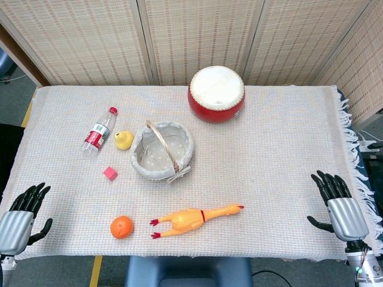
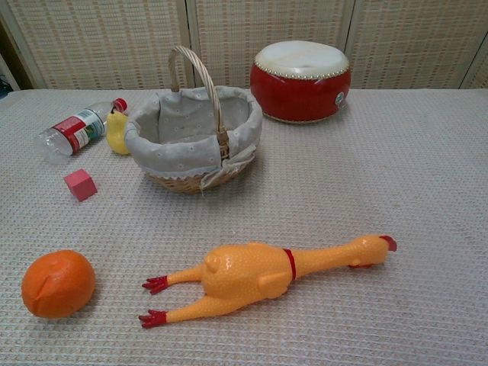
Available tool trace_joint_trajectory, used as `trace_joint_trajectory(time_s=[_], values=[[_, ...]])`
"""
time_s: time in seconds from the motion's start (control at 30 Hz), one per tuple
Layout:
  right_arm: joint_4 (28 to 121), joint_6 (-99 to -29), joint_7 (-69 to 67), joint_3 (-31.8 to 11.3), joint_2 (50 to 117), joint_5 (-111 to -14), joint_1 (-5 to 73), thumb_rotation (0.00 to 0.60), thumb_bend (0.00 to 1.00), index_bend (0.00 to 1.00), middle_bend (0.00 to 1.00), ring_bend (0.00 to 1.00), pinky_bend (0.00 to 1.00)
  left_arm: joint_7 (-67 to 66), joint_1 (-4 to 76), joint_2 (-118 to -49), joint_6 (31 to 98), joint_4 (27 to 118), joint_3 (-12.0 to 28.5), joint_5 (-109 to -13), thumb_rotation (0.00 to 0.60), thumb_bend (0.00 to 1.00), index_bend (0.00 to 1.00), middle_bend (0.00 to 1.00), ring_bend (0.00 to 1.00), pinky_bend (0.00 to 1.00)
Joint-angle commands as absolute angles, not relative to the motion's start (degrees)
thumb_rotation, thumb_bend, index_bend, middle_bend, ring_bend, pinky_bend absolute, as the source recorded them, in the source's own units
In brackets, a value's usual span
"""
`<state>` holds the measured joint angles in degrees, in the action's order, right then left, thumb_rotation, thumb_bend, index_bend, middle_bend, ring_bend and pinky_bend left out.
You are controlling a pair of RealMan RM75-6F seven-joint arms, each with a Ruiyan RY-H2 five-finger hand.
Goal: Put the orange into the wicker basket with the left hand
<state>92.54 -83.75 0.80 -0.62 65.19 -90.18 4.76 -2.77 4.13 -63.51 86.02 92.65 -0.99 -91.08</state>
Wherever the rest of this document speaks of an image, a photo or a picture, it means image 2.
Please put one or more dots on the red drum with white skin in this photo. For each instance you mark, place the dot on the red drum with white skin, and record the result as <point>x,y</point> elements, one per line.
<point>301,91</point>

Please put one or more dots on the yellow pear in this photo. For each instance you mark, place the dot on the yellow pear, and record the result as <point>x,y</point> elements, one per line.
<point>117,133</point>

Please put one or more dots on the wicker basket with liner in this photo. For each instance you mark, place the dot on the wicker basket with liner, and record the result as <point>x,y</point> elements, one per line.
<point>190,126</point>

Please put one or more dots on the beige woven table cloth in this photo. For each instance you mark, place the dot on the beige woven table cloth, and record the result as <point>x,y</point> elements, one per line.
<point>305,198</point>

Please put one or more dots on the red wooden cube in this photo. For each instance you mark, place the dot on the red wooden cube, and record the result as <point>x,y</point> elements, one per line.
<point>81,185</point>

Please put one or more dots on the clear plastic bottle red label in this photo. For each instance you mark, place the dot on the clear plastic bottle red label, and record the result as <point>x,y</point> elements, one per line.
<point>72,131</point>

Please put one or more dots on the orange fruit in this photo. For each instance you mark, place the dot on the orange fruit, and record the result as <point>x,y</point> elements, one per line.
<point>57,284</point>

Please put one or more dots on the yellow rubber chicken toy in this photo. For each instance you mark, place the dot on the yellow rubber chicken toy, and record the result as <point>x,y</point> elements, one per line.
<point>244,278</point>

